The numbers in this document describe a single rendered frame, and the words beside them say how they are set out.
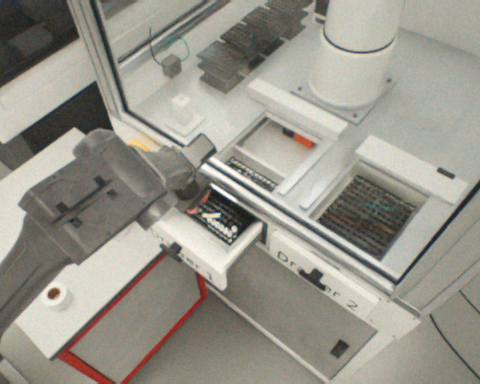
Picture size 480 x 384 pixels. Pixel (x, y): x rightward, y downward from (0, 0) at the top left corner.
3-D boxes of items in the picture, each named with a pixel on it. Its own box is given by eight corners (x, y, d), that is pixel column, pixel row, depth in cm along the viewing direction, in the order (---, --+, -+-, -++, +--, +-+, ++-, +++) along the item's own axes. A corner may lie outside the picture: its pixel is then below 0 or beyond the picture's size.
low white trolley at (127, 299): (122, 402, 169) (47, 358, 104) (37, 312, 192) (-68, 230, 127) (212, 303, 189) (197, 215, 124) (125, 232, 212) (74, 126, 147)
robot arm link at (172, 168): (60, 161, 40) (135, 240, 41) (99, 120, 39) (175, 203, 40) (151, 157, 82) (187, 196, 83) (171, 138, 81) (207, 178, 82)
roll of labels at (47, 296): (46, 313, 110) (40, 307, 107) (47, 290, 114) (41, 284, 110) (71, 308, 110) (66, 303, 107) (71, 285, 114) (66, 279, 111)
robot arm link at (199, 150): (153, 154, 77) (184, 188, 77) (197, 115, 77) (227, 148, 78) (155, 163, 88) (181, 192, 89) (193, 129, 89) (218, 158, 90)
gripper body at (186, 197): (212, 183, 94) (204, 167, 88) (185, 216, 93) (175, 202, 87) (193, 170, 97) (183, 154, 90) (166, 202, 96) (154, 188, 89)
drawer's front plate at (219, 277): (222, 291, 104) (221, 273, 95) (146, 231, 115) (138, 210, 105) (227, 286, 105) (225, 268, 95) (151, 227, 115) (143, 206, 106)
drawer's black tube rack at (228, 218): (230, 250, 108) (229, 238, 102) (183, 216, 115) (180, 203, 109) (279, 199, 116) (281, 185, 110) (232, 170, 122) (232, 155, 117)
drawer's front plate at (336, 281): (363, 320, 98) (376, 304, 88) (268, 254, 109) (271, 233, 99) (366, 315, 98) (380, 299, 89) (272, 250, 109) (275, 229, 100)
